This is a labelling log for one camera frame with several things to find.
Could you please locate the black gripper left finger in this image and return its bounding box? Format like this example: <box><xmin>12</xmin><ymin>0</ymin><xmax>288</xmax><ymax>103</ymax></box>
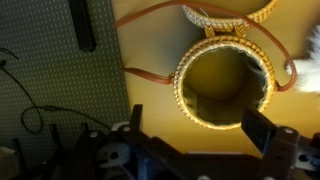
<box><xmin>129</xmin><ymin>103</ymin><xmax>144</xmax><ymax>132</ymax></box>

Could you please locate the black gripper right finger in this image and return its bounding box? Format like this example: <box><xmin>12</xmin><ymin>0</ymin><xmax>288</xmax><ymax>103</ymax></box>
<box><xmin>240</xmin><ymin>106</ymin><xmax>278</xmax><ymax>157</ymax></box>

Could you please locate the woven round basket bag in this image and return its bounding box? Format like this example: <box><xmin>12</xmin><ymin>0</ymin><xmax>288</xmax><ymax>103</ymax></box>
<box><xmin>113</xmin><ymin>0</ymin><xmax>298</xmax><ymax>131</ymax></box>

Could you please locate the mustard leather couch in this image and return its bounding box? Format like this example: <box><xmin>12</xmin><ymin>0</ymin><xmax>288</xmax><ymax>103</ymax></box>
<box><xmin>109</xmin><ymin>0</ymin><xmax>320</xmax><ymax>158</ymax></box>

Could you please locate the white fluffy plush toy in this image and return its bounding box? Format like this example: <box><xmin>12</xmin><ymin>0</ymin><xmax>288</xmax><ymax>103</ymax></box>
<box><xmin>285</xmin><ymin>24</ymin><xmax>320</xmax><ymax>94</ymax></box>

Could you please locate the black flat bar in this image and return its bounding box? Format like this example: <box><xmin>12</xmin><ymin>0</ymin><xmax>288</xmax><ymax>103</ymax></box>
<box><xmin>68</xmin><ymin>0</ymin><xmax>98</xmax><ymax>53</ymax></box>

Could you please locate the thin black floor cable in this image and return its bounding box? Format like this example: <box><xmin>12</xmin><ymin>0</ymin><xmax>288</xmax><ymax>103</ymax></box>
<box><xmin>0</xmin><ymin>46</ymin><xmax>113</xmax><ymax>134</ymax></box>

